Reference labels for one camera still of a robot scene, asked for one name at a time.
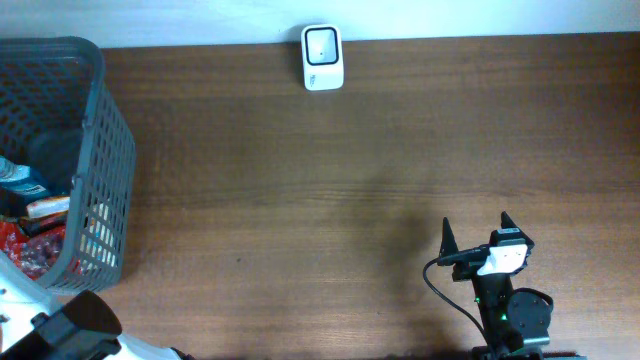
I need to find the small orange snack packet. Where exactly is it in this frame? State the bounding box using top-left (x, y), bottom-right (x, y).
top-left (26, 196), bottom-right (70, 219)

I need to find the red snack bag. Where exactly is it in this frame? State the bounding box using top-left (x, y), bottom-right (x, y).
top-left (1, 221), bottom-right (66, 280)

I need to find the blue mouthwash bottle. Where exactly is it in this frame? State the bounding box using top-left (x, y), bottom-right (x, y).
top-left (1, 157), bottom-right (53, 204)

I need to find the yellow snack bag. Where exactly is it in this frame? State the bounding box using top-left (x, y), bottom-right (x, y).
top-left (80, 203), bottom-right (116, 269)

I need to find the black red snack packet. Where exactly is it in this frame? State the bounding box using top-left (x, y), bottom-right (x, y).
top-left (18, 212), bottom-right (68, 237)

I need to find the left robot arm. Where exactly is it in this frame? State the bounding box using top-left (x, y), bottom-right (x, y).
top-left (1, 255), bottom-right (193, 360)

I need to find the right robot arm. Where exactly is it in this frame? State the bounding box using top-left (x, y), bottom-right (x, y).
top-left (436, 212), bottom-right (554, 359)

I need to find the grey plastic mesh basket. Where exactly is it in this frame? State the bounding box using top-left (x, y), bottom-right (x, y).
top-left (1, 37), bottom-right (136, 295)

